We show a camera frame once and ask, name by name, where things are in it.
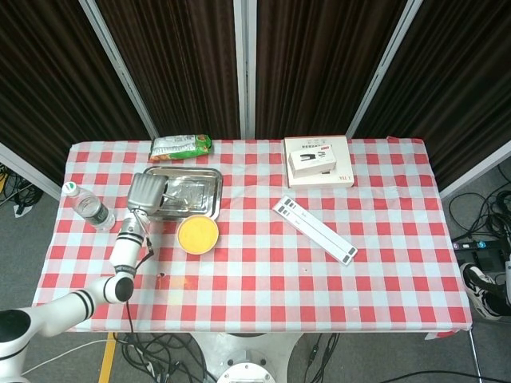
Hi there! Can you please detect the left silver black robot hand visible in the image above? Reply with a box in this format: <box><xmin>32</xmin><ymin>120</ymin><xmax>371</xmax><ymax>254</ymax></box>
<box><xmin>126</xmin><ymin>172</ymin><xmax>168</xmax><ymax>216</ymax></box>

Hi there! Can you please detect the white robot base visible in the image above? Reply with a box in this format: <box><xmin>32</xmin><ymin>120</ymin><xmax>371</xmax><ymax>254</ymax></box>
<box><xmin>187</xmin><ymin>331</ymin><xmax>304</xmax><ymax>383</ymax></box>

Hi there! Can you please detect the rectangular stainless steel tray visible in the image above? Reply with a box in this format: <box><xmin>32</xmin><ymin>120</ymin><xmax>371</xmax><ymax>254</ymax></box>
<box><xmin>141</xmin><ymin>166</ymin><xmax>224</xmax><ymax>222</ymax></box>

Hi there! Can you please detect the orange bowl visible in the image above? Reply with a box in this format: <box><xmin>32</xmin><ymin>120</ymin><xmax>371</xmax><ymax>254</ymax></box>
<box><xmin>176</xmin><ymin>214</ymin><xmax>221</xmax><ymax>255</ymax></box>

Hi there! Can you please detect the clear plastic water bottle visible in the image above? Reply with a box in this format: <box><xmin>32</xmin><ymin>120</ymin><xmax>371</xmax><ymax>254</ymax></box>
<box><xmin>62</xmin><ymin>181</ymin><xmax>117</xmax><ymax>232</ymax></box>

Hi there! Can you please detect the green white snack bag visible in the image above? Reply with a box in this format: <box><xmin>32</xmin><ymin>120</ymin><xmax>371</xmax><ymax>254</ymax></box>
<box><xmin>149</xmin><ymin>133</ymin><xmax>214</xmax><ymax>163</ymax></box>

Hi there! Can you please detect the dark curtain divider panel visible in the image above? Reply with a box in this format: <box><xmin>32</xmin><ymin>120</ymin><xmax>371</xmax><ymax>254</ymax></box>
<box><xmin>0</xmin><ymin>0</ymin><xmax>160</xmax><ymax>200</ymax></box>
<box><xmin>78</xmin><ymin>0</ymin><xmax>256</xmax><ymax>140</ymax></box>
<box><xmin>233</xmin><ymin>0</ymin><xmax>424</xmax><ymax>140</ymax></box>
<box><xmin>346</xmin><ymin>0</ymin><xmax>511</xmax><ymax>200</ymax></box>

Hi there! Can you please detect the red white checkered tablecloth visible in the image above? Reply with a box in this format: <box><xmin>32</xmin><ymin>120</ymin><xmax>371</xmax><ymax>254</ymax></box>
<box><xmin>31</xmin><ymin>137</ymin><xmax>474</xmax><ymax>340</ymax></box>

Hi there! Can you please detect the small white stapler box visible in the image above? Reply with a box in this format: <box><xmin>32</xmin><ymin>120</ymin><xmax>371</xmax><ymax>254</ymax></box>
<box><xmin>287</xmin><ymin>148</ymin><xmax>337</xmax><ymax>179</ymax></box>

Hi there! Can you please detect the white folding laptop stand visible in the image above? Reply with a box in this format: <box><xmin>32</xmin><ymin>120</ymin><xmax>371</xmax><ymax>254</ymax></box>
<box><xmin>271</xmin><ymin>195</ymin><xmax>358</xmax><ymax>266</ymax></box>

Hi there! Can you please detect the large flat white box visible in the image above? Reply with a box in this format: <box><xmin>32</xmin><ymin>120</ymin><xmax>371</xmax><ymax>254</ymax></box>
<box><xmin>283</xmin><ymin>136</ymin><xmax>355</xmax><ymax>189</ymax></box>

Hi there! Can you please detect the black power strip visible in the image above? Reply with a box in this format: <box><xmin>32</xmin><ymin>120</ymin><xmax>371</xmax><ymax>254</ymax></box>
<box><xmin>452</xmin><ymin>238</ymin><xmax>500</xmax><ymax>251</ymax></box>

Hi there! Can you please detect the black white sneaker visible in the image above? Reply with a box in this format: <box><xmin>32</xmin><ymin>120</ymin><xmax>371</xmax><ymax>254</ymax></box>
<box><xmin>461</xmin><ymin>262</ymin><xmax>511</xmax><ymax>321</ymax></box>

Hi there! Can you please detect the black arm cable with plug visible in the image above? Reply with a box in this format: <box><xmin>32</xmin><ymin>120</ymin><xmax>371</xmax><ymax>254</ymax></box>
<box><xmin>125</xmin><ymin>235</ymin><xmax>156</xmax><ymax>346</ymax></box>

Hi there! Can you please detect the black floor cable bundle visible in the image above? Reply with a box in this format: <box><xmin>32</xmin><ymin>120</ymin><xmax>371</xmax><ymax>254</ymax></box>
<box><xmin>113</xmin><ymin>332</ymin><xmax>219</xmax><ymax>383</ymax></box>
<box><xmin>447</xmin><ymin>165</ymin><xmax>511</xmax><ymax>243</ymax></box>
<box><xmin>0</xmin><ymin>161</ymin><xmax>46</xmax><ymax>219</ymax></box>

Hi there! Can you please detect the white floor cable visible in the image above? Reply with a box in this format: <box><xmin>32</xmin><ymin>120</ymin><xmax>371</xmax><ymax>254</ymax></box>
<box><xmin>19</xmin><ymin>338</ymin><xmax>109</xmax><ymax>376</ymax></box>

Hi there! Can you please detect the black cable with inline switch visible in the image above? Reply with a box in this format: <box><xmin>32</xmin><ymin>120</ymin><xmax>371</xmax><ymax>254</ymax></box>
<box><xmin>306</xmin><ymin>333</ymin><xmax>341</xmax><ymax>376</ymax></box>

